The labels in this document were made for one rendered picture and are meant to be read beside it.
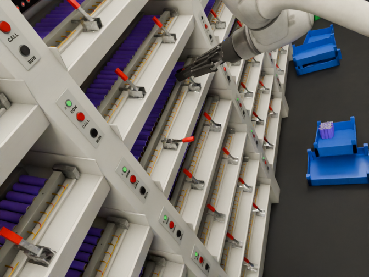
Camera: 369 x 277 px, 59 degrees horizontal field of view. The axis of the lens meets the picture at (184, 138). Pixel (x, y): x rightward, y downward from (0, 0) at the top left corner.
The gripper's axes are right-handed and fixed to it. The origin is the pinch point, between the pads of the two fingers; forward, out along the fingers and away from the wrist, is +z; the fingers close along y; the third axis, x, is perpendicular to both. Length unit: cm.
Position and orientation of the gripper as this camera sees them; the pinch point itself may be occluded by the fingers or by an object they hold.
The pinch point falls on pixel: (185, 72)
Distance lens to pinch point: 108.7
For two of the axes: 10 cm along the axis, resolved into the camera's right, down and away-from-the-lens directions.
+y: 2.8, -7.1, 6.4
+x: -5.9, -6.5, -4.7
